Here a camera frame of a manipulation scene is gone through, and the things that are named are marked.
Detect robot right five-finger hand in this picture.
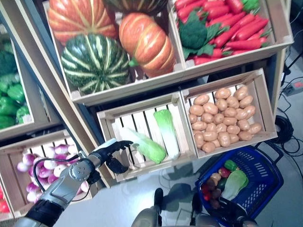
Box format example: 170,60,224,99
219,196,246,222

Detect robot left five-finger hand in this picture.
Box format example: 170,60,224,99
91,139,134,175

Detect blue plastic shopping basket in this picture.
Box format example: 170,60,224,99
194,140,285,226

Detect dark brown vegetable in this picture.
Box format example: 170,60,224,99
207,179,223,210

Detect napa cabbage with broad leaf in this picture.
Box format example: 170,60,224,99
221,169,250,201

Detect dark green vegetable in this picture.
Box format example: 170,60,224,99
216,177,228,190

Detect red vegetable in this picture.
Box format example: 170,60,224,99
201,184,213,202
0,186,10,213

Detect green bell pepper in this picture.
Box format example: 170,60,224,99
7,84,26,104
16,105,31,124
0,96,18,117
0,115,16,130
223,159,239,172

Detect napa cabbage with ruffled leaves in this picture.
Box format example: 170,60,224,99
119,127,167,165

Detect wooden cabbage crate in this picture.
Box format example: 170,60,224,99
96,92,198,183

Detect napa cabbage with long stalk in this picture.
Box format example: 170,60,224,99
153,109,181,160

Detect wooden pumpkin crate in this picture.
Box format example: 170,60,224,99
42,0,187,106

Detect robot body and legs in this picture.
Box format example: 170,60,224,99
131,188,221,227

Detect wooden green pepper crate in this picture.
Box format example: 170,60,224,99
0,22,62,142

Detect green striped pumpkin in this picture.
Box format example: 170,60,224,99
61,34,131,96

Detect wooden turnip crate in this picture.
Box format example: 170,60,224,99
0,129,105,218

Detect orange oblong pumpkin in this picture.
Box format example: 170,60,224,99
119,13,177,78

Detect wooden potato crate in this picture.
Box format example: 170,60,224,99
180,68,278,159

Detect wooden red vegetable crate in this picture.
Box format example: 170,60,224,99
0,178,15,222

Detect dark green broccoli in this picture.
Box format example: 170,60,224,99
0,51,18,77

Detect large orange ribbed pumpkin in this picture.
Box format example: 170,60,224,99
48,0,118,46

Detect grey power strip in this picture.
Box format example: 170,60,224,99
283,81,303,96

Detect large broccoli with leaves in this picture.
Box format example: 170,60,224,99
178,10,231,60

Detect wooden carrot crate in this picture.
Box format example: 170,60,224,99
167,0,294,80

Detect dark green pumpkin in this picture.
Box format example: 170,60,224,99
104,0,170,14

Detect small green broccoli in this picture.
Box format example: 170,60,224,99
241,0,261,13

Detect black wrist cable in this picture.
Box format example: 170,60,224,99
32,152,82,192

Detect coiled black cable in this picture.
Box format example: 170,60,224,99
274,115,294,144

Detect wooden shelf frame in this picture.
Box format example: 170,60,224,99
0,0,115,189

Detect thin black floor cable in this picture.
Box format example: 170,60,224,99
276,93,303,157

